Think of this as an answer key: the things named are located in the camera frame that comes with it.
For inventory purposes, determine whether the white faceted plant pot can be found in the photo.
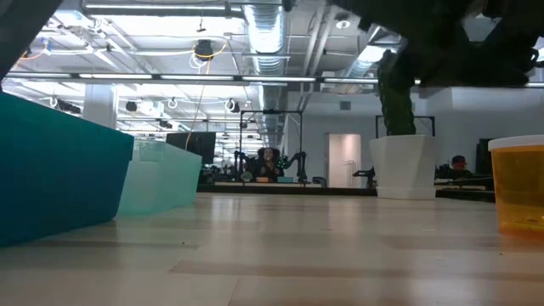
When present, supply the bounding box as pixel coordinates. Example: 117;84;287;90
368;134;438;201

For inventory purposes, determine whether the black robot station frame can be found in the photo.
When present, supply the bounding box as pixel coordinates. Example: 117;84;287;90
239;109;308;184

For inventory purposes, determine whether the black ceiling cable reel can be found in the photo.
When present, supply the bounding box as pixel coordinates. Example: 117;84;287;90
194;38;215;62

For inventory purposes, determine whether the blue plastic bin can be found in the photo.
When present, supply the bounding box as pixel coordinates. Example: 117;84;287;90
0;92;135;248

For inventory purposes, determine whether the green cactus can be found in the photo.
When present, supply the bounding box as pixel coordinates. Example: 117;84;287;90
377;48;417;137

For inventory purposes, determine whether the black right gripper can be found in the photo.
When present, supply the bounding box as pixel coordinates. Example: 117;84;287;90
407;25;541;88

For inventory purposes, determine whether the silver ventilation duct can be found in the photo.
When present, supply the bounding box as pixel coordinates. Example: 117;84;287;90
242;0;286;150

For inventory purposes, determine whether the large orange pill bottle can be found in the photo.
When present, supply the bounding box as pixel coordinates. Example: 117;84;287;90
487;134;544;235

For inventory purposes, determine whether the translucent teal plastic bin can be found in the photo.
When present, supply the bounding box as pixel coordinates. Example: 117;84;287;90
116;139;203;217

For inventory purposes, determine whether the person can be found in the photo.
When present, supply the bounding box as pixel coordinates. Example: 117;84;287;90
254;146;285;183
441;155;475;179

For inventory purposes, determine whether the black monitor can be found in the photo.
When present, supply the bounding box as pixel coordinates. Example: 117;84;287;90
165;131;217;166

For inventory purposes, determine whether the white door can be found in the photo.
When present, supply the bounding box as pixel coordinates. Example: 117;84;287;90
327;133;362;188

